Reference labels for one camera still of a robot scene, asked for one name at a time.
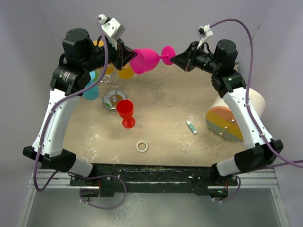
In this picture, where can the orange wine glass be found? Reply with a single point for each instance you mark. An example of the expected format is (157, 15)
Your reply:
(109, 68)
(126, 72)

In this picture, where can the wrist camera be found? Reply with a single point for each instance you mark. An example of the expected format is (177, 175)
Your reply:
(112, 28)
(204, 33)

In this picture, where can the white green lip balm tube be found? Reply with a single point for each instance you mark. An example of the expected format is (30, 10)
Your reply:
(191, 127)

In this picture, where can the red plastic wine glass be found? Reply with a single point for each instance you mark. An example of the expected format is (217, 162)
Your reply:
(125, 109)

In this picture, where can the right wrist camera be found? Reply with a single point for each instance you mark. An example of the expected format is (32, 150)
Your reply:
(204, 33)

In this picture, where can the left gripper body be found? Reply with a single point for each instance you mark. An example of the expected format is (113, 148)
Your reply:
(115, 55)

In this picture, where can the chrome wire wine glass rack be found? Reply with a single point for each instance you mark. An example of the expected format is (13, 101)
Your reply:
(113, 95)

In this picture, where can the aluminium rail frame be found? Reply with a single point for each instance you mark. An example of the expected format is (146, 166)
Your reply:
(253, 202)

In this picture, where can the orange wine glass front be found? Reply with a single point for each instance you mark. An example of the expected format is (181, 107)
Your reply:
(109, 68)

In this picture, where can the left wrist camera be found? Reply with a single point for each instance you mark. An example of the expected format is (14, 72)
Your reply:
(112, 28)

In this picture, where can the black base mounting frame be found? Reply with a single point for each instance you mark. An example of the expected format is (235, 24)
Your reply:
(120, 178)

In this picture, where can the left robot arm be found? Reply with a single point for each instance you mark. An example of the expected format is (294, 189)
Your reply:
(80, 57)

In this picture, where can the pink plastic wine glass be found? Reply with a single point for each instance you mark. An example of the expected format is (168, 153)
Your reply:
(148, 59)

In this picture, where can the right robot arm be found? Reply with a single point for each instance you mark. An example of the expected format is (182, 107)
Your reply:
(261, 148)

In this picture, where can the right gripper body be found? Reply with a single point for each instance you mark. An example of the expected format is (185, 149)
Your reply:
(194, 58)

